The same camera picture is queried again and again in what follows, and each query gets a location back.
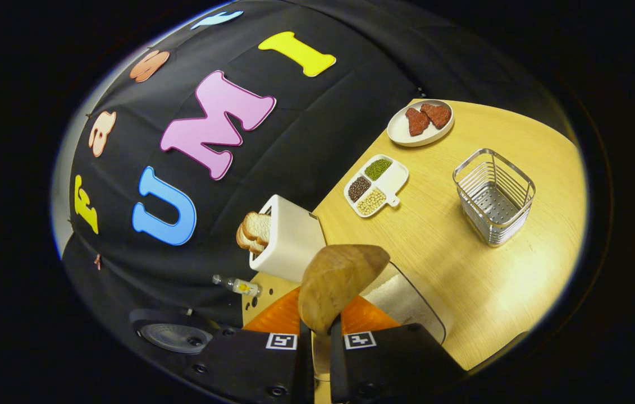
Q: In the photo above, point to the dark grey rice cooker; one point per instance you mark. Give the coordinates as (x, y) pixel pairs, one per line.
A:
(174, 336)

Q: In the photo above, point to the white round plate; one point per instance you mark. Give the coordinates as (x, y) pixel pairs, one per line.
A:
(404, 134)

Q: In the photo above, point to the pile of yellow beans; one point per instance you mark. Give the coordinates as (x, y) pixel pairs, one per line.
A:
(371, 202)

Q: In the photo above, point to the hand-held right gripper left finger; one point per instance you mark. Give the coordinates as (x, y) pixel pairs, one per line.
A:
(305, 370)

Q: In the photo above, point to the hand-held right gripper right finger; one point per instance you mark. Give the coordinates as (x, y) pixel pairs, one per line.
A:
(337, 370)

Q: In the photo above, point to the pile of dark beans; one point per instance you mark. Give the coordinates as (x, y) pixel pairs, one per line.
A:
(359, 189)

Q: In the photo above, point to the pile of green beans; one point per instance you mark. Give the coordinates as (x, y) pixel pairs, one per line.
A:
(378, 169)

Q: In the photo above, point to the small glass bottle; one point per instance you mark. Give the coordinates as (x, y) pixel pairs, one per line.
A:
(241, 287)

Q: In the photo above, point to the white rice heap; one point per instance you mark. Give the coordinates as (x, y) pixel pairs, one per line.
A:
(401, 303)

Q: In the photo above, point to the wooden spoon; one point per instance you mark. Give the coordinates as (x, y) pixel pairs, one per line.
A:
(337, 280)

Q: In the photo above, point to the clear plastic box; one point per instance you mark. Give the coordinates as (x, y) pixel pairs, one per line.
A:
(424, 303)

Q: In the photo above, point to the white divided dish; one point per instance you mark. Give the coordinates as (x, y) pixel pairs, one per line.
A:
(396, 179)

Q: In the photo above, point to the white toaster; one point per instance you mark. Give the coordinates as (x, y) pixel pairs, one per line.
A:
(295, 241)

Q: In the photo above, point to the pink cloth clip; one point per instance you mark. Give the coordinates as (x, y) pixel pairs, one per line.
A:
(97, 261)

